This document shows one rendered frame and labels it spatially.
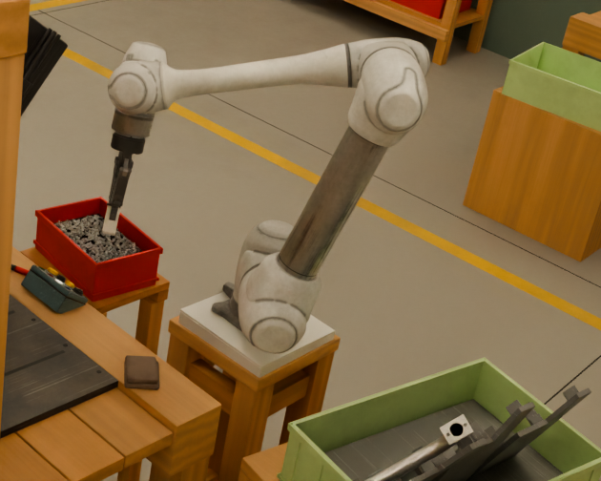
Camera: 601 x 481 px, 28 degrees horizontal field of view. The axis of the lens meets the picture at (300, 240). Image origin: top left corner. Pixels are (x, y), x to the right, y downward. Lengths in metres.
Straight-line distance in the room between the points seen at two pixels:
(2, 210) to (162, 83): 0.66
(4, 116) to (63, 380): 0.97
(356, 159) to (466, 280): 2.75
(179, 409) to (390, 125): 0.79
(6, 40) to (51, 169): 3.75
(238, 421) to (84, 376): 0.47
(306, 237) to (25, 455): 0.77
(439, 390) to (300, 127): 3.63
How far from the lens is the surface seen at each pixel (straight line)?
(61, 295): 2.98
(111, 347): 2.88
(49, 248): 3.36
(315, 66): 2.71
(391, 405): 2.84
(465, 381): 3.00
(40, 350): 2.86
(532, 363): 4.88
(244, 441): 3.06
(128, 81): 2.52
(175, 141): 6.01
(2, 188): 2.00
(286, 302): 2.74
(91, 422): 2.69
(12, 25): 1.88
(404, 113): 2.51
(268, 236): 2.92
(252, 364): 2.94
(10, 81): 1.92
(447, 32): 7.63
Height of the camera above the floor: 2.57
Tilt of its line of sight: 29 degrees down
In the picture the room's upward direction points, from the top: 11 degrees clockwise
